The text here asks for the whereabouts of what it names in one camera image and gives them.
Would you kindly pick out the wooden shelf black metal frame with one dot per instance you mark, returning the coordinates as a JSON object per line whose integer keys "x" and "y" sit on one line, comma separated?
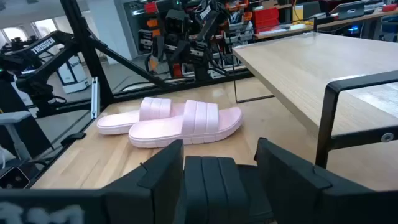
{"x": 311, "y": 71}

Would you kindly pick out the black background robot station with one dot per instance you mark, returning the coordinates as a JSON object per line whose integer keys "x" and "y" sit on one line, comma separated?
{"x": 186, "y": 34}

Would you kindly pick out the black aluminium rig frame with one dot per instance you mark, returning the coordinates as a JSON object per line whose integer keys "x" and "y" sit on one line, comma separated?
{"x": 85, "y": 46}

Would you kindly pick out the silver aluminium bracket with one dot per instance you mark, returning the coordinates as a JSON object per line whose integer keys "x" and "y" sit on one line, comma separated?
{"x": 95, "y": 96}

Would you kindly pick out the black slide sandal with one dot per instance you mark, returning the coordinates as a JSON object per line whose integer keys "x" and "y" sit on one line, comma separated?
{"x": 214, "y": 186}

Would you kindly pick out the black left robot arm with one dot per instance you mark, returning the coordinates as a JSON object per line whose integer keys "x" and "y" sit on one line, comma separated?
{"x": 43, "y": 46}

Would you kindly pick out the wooden background desk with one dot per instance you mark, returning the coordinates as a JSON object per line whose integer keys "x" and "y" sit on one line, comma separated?
{"x": 342, "y": 20}

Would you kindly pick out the white cart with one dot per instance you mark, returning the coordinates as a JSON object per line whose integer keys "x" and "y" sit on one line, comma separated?
{"x": 73, "y": 74}

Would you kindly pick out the grey laptop with logo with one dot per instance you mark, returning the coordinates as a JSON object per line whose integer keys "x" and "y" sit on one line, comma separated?
{"x": 349, "y": 11}

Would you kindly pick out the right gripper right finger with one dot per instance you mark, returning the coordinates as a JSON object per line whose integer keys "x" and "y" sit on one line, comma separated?
{"x": 298, "y": 193}

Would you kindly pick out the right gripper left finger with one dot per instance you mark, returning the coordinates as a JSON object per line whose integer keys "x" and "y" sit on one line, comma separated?
{"x": 155, "y": 193}

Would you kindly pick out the pink slide sandal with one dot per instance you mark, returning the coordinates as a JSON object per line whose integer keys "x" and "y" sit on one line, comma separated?
{"x": 199, "y": 119}
{"x": 152, "y": 109}

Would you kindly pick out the red storage bins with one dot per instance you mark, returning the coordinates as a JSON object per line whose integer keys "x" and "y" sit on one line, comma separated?
{"x": 265, "y": 19}

